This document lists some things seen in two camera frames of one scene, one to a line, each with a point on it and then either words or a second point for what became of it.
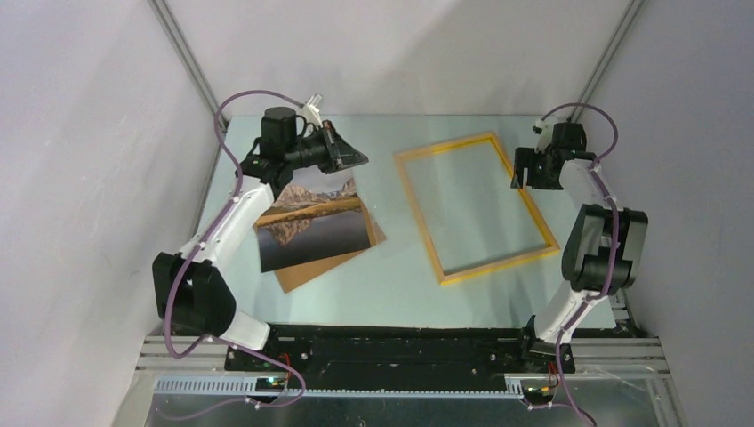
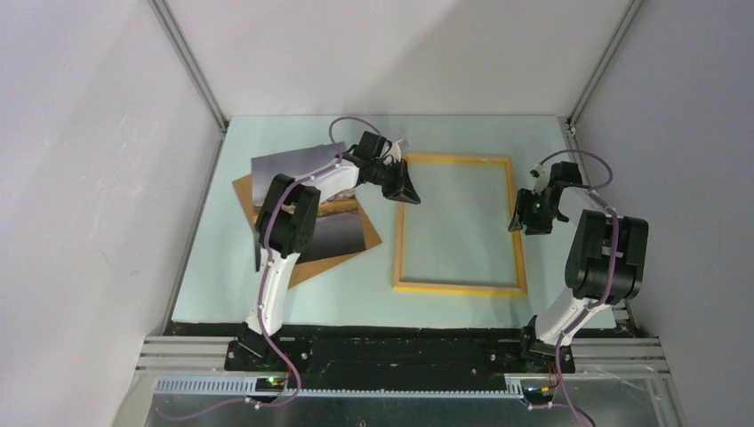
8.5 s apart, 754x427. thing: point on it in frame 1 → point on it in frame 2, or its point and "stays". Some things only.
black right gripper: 525,157 → 522,212
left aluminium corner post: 162,12 stays
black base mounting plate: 321,352 stays
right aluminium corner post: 625,23 stays
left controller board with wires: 273,384 stays
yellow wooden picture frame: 462,273 → 519,290
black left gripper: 339,154 → 402,181
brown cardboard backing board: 296,277 stays
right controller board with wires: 541,395 stays
